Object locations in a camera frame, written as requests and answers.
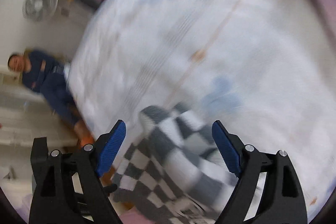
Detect grey white checkered cardigan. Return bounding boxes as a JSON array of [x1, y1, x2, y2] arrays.
[[113, 103, 237, 223]]

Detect white standing fan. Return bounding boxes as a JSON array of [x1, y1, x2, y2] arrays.
[[22, 0, 58, 22]]

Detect person in dark blue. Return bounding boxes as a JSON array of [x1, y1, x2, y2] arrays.
[[7, 50, 92, 140]]

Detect white patterned bed sheet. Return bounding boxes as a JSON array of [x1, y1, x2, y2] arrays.
[[68, 0, 335, 221]]

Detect pink trousers of operator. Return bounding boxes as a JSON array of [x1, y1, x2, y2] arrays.
[[119, 207, 155, 224]]

